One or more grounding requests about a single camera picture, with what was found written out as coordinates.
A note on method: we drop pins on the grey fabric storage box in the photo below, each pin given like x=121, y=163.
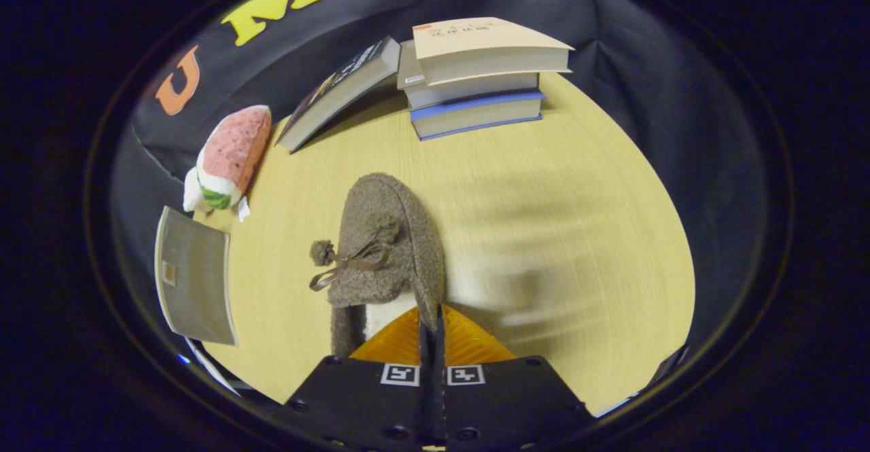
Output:
x=197, y=282

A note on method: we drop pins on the white plush toy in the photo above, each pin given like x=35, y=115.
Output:
x=192, y=197

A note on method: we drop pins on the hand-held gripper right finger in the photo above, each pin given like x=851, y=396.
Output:
x=503, y=397

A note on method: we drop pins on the blue cover book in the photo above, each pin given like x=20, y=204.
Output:
x=476, y=117

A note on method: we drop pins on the grey cover book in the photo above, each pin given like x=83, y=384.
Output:
x=462, y=90

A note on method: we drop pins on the watermelon slice plush toy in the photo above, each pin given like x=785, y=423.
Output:
x=238, y=146

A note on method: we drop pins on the black cover book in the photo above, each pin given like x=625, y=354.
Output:
x=340, y=88

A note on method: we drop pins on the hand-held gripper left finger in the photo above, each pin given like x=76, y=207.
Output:
x=367, y=397

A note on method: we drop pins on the black backdrop cloth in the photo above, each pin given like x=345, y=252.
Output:
x=646, y=85

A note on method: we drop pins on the tan cover book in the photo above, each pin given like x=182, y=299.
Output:
x=476, y=37

